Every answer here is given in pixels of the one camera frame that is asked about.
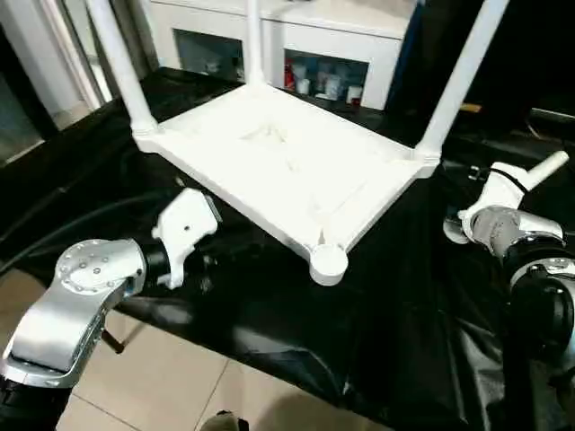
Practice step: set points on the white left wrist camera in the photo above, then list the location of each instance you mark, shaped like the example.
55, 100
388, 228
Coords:
184, 233

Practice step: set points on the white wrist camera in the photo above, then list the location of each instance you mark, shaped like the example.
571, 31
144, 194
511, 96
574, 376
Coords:
184, 233
499, 189

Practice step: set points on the white plastic table top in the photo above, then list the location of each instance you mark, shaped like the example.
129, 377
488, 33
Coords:
287, 171

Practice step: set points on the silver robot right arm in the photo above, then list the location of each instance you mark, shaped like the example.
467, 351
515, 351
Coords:
530, 260

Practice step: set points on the white glass-door cabinet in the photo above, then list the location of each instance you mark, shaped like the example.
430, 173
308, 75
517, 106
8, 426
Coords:
287, 40

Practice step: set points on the grey curtain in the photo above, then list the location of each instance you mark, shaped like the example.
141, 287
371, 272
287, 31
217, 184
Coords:
135, 31

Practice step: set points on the white plastic table leg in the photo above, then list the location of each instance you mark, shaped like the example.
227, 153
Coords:
463, 76
255, 40
121, 63
548, 166

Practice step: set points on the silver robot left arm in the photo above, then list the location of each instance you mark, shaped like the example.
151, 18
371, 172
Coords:
76, 305

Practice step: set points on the black backdrop cloth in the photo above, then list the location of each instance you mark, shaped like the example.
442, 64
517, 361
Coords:
530, 63

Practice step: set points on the black work mat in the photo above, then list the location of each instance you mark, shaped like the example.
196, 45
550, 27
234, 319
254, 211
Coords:
296, 332

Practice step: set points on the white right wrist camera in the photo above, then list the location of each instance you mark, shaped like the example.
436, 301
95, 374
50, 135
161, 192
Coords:
499, 189

